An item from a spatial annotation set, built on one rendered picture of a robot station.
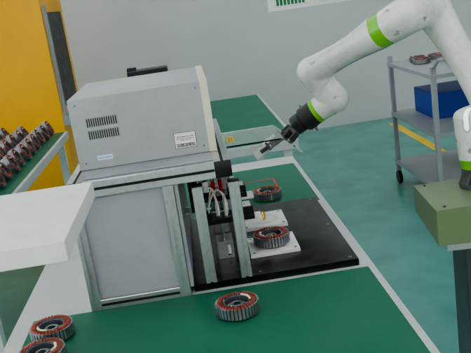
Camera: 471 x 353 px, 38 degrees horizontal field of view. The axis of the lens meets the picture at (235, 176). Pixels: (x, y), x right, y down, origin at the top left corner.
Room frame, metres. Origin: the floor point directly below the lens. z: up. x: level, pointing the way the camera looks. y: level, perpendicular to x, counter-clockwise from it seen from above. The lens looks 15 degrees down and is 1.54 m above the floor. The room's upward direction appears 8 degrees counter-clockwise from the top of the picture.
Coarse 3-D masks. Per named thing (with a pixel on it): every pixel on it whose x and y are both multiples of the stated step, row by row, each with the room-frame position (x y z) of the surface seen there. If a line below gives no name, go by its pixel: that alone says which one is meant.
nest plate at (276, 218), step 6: (276, 210) 2.32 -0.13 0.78; (270, 216) 2.26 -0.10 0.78; (276, 216) 2.25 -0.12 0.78; (282, 216) 2.24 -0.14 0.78; (252, 222) 2.23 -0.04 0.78; (258, 222) 2.22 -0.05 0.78; (264, 222) 2.21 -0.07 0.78; (270, 222) 2.20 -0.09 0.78; (276, 222) 2.20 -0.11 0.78; (282, 222) 2.19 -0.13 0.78; (246, 228) 2.18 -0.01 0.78; (252, 228) 2.17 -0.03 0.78; (258, 228) 2.17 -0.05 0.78
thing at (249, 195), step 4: (240, 184) 2.23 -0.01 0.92; (244, 184) 2.22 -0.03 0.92; (240, 188) 2.22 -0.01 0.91; (244, 188) 2.22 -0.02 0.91; (216, 192) 2.26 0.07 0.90; (224, 192) 2.25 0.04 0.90; (228, 192) 2.21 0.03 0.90; (240, 192) 2.22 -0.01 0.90; (244, 192) 2.21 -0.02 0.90; (248, 192) 2.26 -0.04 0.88; (204, 196) 2.23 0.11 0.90; (208, 196) 2.22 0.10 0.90; (216, 196) 2.21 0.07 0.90; (220, 196) 2.21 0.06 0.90; (228, 196) 2.21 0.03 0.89; (244, 196) 2.21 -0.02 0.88; (248, 196) 2.22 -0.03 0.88; (252, 196) 2.22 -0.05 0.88; (212, 200) 2.21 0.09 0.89; (220, 200) 2.21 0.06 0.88
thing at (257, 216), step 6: (246, 204) 2.00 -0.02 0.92; (228, 210) 2.03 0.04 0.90; (246, 210) 1.97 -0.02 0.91; (252, 210) 1.97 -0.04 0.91; (216, 216) 1.99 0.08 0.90; (222, 216) 1.98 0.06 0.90; (228, 216) 1.97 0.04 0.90; (246, 216) 1.97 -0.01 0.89; (252, 216) 1.97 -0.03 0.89; (258, 216) 1.98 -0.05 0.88; (210, 222) 1.97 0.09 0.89; (216, 222) 1.97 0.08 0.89; (222, 222) 1.97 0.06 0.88; (228, 222) 1.97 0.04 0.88; (246, 222) 1.98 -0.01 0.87; (222, 228) 1.98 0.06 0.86; (222, 234) 1.98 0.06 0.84
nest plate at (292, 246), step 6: (252, 240) 2.05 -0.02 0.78; (294, 240) 2.00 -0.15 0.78; (252, 246) 2.00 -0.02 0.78; (282, 246) 1.97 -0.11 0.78; (288, 246) 1.96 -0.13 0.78; (294, 246) 1.95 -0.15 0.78; (252, 252) 1.95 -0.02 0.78; (258, 252) 1.94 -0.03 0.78; (264, 252) 1.94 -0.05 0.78; (270, 252) 1.93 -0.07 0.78; (276, 252) 1.93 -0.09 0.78; (282, 252) 1.93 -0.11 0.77; (288, 252) 1.94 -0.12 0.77
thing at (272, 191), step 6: (264, 186) 2.64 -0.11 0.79; (270, 186) 2.63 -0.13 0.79; (276, 186) 2.61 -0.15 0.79; (258, 192) 2.57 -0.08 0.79; (264, 192) 2.55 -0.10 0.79; (270, 192) 2.54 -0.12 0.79; (276, 192) 2.55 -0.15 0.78; (258, 198) 2.55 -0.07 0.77; (264, 198) 2.54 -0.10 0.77; (270, 198) 2.54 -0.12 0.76; (276, 198) 2.54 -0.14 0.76
